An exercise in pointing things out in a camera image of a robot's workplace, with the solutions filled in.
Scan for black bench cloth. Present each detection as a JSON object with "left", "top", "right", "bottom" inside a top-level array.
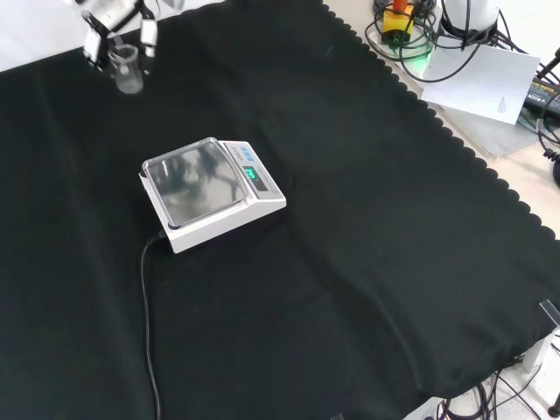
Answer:
[{"left": 0, "top": 0, "right": 560, "bottom": 420}]

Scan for black looped cable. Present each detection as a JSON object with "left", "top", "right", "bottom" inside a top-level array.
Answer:
[{"left": 400, "top": 8, "right": 504, "bottom": 84}]

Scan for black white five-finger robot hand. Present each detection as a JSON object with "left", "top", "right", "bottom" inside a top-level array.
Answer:
[{"left": 72, "top": 0, "right": 158, "bottom": 75}]

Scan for black balance power cable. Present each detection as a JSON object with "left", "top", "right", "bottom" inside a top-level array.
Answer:
[{"left": 140, "top": 231, "right": 168, "bottom": 420}]

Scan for black power adapter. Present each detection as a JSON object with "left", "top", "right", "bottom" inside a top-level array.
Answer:
[{"left": 522, "top": 78, "right": 560, "bottom": 123}]

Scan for yellow stop button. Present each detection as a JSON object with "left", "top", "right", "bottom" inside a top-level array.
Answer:
[{"left": 381, "top": 0, "right": 415, "bottom": 47}]

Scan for white electronic balance steel pan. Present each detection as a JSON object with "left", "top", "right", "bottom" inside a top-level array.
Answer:
[{"left": 138, "top": 136, "right": 288, "bottom": 255}]

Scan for black floor cable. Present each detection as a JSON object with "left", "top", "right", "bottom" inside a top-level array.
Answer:
[{"left": 474, "top": 369, "right": 543, "bottom": 420}]

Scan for grey base plate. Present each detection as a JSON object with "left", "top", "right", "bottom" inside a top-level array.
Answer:
[{"left": 430, "top": 104, "right": 543, "bottom": 157}]

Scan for white paper sheet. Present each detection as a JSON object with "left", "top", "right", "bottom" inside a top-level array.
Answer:
[{"left": 420, "top": 37, "right": 542, "bottom": 126}]

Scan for clear cloth clip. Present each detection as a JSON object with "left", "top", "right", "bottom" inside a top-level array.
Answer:
[{"left": 539, "top": 298, "right": 560, "bottom": 328}]

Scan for small clear glass beaker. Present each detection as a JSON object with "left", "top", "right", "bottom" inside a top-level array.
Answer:
[{"left": 107, "top": 43, "right": 144, "bottom": 95}]

